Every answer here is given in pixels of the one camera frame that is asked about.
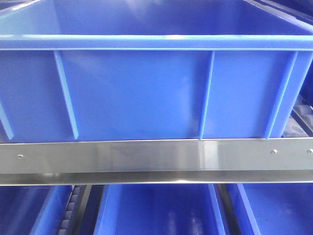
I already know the lower left blue bin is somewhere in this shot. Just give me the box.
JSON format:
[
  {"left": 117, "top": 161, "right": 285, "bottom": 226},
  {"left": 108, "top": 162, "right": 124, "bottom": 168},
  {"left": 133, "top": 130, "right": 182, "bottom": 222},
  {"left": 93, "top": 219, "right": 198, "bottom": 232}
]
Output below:
[{"left": 0, "top": 186, "right": 72, "bottom": 235}]

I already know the roller conveyor rail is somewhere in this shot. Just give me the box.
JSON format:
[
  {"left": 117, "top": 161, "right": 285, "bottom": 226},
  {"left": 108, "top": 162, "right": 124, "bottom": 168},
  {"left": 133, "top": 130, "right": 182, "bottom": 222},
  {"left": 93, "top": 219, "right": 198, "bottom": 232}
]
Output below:
[
  {"left": 57, "top": 185, "right": 86, "bottom": 235},
  {"left": 282, "top": 95, "right": 313, "bottom": 138}
]

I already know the lower right blue bin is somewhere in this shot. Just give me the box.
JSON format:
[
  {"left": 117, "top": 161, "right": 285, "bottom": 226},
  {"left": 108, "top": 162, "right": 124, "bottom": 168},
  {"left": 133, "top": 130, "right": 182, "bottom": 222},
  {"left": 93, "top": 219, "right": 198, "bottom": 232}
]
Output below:
[{"left": 233, "top": 183, "right": 313, "bottom": 235}]

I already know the target blue crate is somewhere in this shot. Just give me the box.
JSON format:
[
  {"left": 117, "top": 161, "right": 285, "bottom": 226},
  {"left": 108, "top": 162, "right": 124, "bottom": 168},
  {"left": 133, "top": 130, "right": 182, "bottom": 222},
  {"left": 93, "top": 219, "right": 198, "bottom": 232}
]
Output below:
[{"left": 0, "top": 0, "right": 313, "bottom": 142}]

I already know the steel front cross beam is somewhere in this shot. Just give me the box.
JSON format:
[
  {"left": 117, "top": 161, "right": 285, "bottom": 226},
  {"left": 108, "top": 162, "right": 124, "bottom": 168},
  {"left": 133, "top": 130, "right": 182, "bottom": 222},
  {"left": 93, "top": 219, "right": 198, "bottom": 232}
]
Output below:
[{"left": 0, "top": 138, "right": 313, "bottom": 186}]

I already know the lower middle blue bin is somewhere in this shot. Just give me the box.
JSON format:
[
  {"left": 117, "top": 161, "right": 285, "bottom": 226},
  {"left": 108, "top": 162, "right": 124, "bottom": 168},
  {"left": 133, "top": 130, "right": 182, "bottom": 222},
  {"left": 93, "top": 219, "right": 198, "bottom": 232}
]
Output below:
[{"left": 94, "top": 184, "right": 229, "bottom": 235}]

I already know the blue bin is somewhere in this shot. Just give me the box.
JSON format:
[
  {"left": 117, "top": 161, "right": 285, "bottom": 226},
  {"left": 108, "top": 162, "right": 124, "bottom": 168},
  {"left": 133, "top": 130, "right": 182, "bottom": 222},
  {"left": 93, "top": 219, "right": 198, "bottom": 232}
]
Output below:
[
  {"left": 233, "top": 183, "right": 313, "bottom": 235},
  {"left": 0, "top": 186, "right": 72, "bottom": 235},
  {"left": 94, "top": 184, "right": 229, "bottom": 235}
]

